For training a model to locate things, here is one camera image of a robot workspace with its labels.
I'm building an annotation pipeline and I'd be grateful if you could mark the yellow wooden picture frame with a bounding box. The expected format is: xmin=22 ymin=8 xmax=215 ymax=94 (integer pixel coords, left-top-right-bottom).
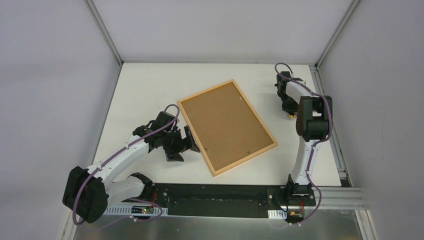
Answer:
xmin=177 ymin=79 xmax=279 ymax=178

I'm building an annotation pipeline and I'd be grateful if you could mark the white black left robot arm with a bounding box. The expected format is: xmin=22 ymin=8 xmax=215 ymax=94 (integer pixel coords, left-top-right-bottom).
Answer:
xmin=62 ymin=111 xmax=200 ymax=226

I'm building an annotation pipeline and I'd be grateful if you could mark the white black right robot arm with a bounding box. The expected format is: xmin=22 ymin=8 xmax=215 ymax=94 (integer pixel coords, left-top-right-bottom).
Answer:
xmin=178 ymin=70 xmax=333 ymax=205

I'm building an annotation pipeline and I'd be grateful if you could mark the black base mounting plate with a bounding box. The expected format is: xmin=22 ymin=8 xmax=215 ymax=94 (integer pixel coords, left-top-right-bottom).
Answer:
xmin=137 ymin=183 xmax=316 ymax=218

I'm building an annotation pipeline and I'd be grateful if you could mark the aluminium corner profile right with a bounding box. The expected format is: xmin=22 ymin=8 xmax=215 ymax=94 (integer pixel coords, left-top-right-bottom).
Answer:
xmin=310 ymin=0 xmax=363 ymax=188

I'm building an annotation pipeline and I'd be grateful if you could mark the aluminium corner profile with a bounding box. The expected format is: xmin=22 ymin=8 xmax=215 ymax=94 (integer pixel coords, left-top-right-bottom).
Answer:
xmin=84 ymin=0 xmax=124 ymax=68
xmin=310 ymin=0 xmax=363 ymax=188

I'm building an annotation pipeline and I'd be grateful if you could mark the aluminium corner profile left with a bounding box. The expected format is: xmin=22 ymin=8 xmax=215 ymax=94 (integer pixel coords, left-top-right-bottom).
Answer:
xmin=84 ymin=0 xmax=124 ymax=68

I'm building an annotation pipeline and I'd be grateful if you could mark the white slotted cable duct left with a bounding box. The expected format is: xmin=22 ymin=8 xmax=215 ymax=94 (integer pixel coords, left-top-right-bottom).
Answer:
xmin=103 ymin=204 xmax=168 ymax=217

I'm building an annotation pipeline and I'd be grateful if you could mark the white slotted cable duct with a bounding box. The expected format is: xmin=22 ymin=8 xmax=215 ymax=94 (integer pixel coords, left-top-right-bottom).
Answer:
xmin=103 ymin=204 xmax=168 ymax=217
xmin=267 ymin=210 xmax=287 ymax=220

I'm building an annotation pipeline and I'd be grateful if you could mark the aluminium front table rail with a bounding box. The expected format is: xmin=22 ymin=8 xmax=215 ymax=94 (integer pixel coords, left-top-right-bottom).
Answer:
xmin=319 ymin=187 xmax=369 ymax=210

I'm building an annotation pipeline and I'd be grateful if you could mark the white slotted cable duct right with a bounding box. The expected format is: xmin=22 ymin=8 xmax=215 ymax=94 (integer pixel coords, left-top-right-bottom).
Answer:
xmin=267 ymin=210 xmax=287 ymax=220

